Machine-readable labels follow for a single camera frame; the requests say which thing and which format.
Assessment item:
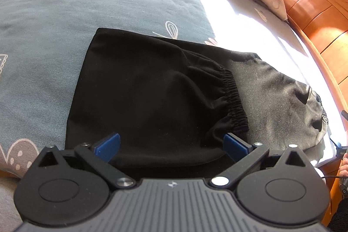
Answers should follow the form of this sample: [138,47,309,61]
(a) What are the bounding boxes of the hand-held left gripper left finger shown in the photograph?
[35,133,136,189]

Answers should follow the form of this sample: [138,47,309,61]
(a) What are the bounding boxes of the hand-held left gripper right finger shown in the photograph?
[209,133,314,189]

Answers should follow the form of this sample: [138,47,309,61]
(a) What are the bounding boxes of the black drawstring pants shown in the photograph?
[65,28,331,171]

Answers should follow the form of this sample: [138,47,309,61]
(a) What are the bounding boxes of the person's right hand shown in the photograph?
[340,152,348,178]

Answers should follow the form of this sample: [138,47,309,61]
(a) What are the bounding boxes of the wooden headboard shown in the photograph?
[279,0,348,124]

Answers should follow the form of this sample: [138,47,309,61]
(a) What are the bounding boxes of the bed with blue floral sheet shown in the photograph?
[0,0,343,178]

